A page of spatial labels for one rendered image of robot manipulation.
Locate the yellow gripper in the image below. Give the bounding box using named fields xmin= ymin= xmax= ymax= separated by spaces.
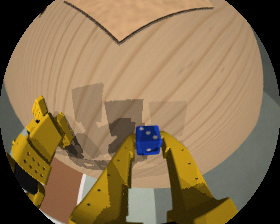
xmin=68 ymin=131 xmax=238 ymax=224

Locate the blue die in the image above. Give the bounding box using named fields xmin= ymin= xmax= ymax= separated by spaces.
xmin=136 ymin=125 xmax=162 ymax=155

